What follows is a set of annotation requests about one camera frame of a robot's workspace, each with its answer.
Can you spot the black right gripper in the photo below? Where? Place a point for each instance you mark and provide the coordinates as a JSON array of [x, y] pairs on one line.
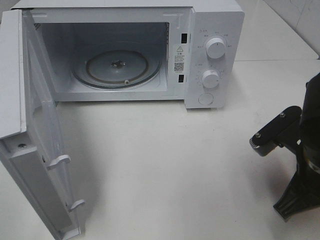
[[303, 191]]

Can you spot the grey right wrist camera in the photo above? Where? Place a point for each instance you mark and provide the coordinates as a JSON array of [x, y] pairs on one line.
[[281, 131]]

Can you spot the white microwave door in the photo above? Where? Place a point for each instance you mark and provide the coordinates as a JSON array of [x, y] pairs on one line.
[[31, 144]]

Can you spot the glass microwave turntable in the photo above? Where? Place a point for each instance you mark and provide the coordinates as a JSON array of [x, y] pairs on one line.
[[116, 69]]

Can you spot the white microwave knob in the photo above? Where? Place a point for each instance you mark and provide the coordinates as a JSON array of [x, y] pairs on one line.
[[215, 47], [210, 79]]

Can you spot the white microwave oven body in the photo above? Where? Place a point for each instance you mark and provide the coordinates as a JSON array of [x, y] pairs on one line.
[[174, 30]]

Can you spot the white lower microwave knob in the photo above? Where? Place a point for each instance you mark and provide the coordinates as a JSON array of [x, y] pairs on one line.
[[210, 79]]

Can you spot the round white door button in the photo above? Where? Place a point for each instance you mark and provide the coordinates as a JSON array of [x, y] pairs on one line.
[[206, 99]]

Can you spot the white upper microwave knob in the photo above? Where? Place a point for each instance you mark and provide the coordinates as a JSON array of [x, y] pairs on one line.
[[215, 47]]

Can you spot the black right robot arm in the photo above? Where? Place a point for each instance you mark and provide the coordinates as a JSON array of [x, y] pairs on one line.
[[311, 104]]

